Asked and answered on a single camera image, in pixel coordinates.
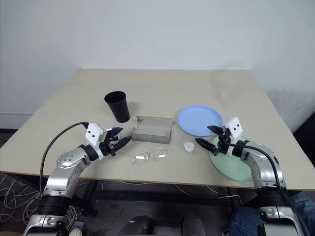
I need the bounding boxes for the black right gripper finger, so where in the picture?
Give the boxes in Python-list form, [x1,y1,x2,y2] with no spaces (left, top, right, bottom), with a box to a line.
[194,138,216,152]
[207,125,223,135]

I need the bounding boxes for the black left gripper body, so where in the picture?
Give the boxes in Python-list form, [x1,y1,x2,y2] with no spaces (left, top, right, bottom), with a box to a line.
[99,131,118,157]

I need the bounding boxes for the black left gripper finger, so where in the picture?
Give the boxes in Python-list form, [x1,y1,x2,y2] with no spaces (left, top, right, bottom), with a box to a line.
[114,135,133,152]
[108,127,124,142]

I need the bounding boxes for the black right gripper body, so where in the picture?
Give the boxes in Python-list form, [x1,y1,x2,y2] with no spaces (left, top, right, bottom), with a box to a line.
[212,127,232,157]

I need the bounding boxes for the green plate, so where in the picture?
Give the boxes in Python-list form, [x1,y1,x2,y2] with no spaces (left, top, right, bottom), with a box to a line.
[208,135,256,183]

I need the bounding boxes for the clear frame glasses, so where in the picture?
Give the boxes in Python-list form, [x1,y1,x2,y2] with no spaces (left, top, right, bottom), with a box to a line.
[130,148,170,168]

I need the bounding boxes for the grey glasses case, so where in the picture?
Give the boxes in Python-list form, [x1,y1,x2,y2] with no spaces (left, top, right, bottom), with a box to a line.
[131,115,173,145]

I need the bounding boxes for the blue plate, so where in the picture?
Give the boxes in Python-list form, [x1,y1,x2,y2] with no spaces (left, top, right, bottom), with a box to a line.
[177,105,224,138]

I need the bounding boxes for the black plastic cup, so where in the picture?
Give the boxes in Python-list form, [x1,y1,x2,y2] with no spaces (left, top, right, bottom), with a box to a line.
[104,90,131,123]

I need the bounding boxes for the blue denim trouser leg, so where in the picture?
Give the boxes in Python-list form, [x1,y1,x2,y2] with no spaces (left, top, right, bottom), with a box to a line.
[230,206,263,236]
[289,192,315,222]

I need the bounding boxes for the dark grey rounded shape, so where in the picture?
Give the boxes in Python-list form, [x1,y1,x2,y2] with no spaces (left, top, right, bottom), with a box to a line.
[181,213,212,236]
[125,215,158,236]

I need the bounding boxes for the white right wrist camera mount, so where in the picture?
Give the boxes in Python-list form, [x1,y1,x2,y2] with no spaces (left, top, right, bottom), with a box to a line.
[222,117,243,158]

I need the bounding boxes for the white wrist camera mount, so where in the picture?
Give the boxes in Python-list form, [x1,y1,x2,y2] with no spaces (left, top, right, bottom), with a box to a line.
[222,117,243,158]
[85,122,107,158]

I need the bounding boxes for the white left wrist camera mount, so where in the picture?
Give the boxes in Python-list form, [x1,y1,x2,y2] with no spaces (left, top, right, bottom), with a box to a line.
[85,122,107,158]

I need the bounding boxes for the white cable under table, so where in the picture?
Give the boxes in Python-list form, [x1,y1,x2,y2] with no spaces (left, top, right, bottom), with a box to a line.
[115,180,241,200]

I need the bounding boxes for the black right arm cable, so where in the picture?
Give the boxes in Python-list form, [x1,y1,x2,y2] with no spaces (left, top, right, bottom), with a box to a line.
[228,144,306,236]

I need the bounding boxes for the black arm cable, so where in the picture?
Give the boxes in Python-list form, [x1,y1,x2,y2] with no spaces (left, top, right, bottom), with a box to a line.
[38,121,89,197]
[228,144,306,236]

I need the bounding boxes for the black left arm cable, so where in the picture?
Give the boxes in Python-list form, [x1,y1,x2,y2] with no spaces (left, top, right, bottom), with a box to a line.
[38,121,89,197]

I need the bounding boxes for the white floor cable tangle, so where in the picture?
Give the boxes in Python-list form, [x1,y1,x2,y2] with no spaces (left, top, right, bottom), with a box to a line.
[0,172,84,229]

